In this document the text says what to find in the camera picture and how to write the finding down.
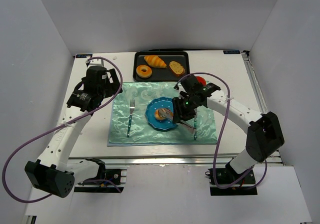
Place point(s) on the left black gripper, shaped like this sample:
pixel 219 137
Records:
pixel 113 82

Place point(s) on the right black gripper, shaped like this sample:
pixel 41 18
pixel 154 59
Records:
pixel 178 111

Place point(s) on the metal tongs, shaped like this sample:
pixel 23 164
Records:
pixel 186 126

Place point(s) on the round bread roll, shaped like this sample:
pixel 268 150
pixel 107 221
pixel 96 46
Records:
pixel 162 114

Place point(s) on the glazed donut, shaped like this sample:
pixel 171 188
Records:
pixel 144 71

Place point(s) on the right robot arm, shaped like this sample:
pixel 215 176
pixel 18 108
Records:
pixel 263 131

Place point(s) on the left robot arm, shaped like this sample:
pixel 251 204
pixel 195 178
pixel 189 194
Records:
pixel 51 172

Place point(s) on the bread slice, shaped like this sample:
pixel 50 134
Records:
pixel 177 69

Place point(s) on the blue dotted plate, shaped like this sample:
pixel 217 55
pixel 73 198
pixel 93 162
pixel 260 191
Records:
pixel 150 114

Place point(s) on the orange mug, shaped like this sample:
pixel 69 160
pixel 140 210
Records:
pixel 201 80

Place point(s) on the left blue table label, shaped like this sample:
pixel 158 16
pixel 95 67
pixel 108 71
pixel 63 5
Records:
pixel 83 56

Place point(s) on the blue table label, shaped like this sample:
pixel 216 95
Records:
pixel 230 52
pixel 83 56

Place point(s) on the black baking tray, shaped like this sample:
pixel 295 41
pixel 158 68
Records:
pixel 159 74

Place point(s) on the teal patterned placemat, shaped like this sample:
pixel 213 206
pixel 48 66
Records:
pixel 141 132

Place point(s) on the croissant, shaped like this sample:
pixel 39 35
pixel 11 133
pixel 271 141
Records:
pixel 155 61

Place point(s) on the right blue table label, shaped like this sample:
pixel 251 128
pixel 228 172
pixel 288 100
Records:
pixel 230 52

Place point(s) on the aluminium table frame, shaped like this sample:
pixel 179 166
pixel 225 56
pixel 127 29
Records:
pixel 166 185

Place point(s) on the knife with teal handle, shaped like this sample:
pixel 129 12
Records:
pixel 195 124

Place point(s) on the fork with teal handle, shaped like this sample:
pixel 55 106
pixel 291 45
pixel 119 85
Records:
pixel 131 110

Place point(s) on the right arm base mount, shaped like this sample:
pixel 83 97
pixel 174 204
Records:
pixel 242 188

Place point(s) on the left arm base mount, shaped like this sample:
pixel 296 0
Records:
pixel 94 176

